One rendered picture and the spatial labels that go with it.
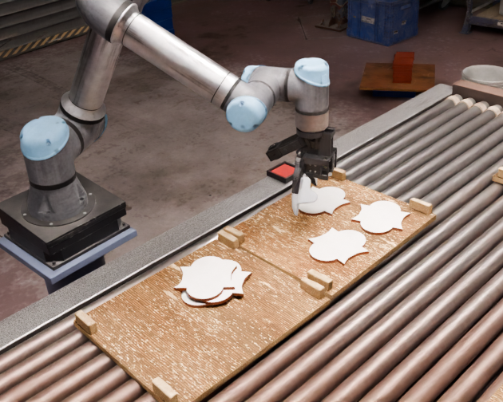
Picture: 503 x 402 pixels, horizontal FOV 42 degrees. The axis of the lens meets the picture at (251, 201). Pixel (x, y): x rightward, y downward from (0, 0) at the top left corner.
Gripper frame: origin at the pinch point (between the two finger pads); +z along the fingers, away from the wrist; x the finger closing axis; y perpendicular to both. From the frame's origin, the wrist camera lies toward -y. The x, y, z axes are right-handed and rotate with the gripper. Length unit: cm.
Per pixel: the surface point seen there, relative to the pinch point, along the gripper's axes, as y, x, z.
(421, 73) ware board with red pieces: -21, 323, 86
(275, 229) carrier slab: -5.1, -6.0, 5.9
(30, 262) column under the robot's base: -63, -30, 13
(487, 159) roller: 39, 48, 7
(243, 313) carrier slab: -0.3, -37.1, 6.0
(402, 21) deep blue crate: -56, 425, 80
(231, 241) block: -12.0, -17.2, 3.7
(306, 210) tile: -0.1, 2.9, 4.9
